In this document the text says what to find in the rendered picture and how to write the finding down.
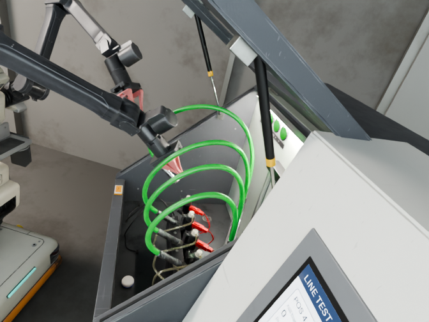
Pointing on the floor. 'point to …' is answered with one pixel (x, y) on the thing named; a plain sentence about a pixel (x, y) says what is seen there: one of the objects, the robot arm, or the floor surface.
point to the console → (338, 228)
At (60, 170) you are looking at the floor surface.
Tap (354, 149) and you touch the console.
